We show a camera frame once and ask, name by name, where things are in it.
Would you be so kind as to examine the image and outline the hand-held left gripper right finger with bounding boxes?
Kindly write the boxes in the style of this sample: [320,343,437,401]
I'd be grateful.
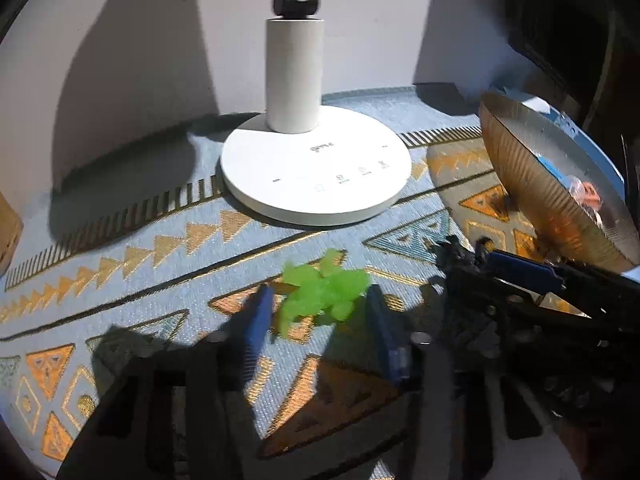
[366,284,546,480]

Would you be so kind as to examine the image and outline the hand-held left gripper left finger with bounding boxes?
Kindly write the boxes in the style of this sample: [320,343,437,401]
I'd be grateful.
[55,285,276,480]

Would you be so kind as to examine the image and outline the dark furniture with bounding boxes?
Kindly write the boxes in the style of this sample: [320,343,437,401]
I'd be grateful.
[500,0,640,131]

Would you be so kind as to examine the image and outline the blue patterned table mat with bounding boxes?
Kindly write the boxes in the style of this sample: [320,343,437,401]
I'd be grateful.
[0,85,640,480]

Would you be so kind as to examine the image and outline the white desk lamp base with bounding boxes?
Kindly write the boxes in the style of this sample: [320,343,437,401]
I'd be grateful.
[220,0,413,231]

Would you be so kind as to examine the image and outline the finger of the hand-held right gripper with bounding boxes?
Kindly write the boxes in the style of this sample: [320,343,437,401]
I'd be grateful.
[446,269,602,357]
[485,251,640,312]

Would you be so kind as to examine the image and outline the pink toy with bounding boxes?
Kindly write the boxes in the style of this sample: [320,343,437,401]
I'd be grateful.
[570,180,604,214]

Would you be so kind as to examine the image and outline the green plastic toy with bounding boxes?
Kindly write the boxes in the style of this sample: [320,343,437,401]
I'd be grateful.
[272,250,371,339]

